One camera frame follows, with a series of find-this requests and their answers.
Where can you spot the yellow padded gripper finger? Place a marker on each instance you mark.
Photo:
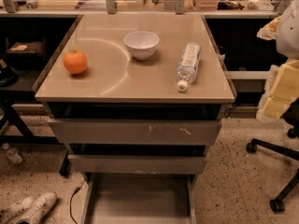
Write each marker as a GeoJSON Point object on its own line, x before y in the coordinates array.
{"type": "Point", "coordinates": [281, 89]}
{"type": "Point", "coordinates": [270, 30]}

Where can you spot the clear plastic water bottle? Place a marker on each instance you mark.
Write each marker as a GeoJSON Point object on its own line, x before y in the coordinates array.
{"type": "Point", "coordinates": [188, 66]}

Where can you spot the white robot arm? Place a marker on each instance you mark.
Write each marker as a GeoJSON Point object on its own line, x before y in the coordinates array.
{"type": "Point", "coordinates": [287, 42]}

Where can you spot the grey drawer cabinet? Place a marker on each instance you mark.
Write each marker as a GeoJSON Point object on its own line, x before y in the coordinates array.
{"type": "Point", "coordinates": [116, 85]}

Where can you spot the open bottom drawer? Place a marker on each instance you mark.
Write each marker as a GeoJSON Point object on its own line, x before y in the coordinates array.
{"type": "Point", "coordinates": [139, 199]}

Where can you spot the middle grey drawer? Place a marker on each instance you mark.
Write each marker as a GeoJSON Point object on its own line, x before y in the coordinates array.
{"type": "Point", "coordinates": [138, 164]}

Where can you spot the grey drawer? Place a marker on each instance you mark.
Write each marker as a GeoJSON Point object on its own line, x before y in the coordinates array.
{"type": "Point", "coordinates": [135, 132]}
{"type": "Point", "coordinates": [138, 164]}

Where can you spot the top grey drawer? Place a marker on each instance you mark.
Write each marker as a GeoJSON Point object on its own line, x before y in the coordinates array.
{"type": "Point", "coordinates": [135, 132]}

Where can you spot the small bottle on floor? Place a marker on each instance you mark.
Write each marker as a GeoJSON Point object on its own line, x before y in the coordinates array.
{"type": "Point", "coordinates": [13, 154]}

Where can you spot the white ceramic bowl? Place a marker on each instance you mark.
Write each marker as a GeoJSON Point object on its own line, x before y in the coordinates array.
{"type": "Point", "coordinates": [141, 44]}

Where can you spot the orange fruit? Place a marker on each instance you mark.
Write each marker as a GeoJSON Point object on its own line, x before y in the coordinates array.
{"type": "Point", "coordinates": [75, 62]}

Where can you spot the black side stand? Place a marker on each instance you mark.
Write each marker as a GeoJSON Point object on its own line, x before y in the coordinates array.
{"type": "Point", "coordinates": [17, 89]}

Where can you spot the white sneaker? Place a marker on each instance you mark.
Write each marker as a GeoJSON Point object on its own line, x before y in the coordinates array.
{"type": "Point", "coordinates": [15, 209]}
{"type": "Point", "coordinates": [40, 207]}

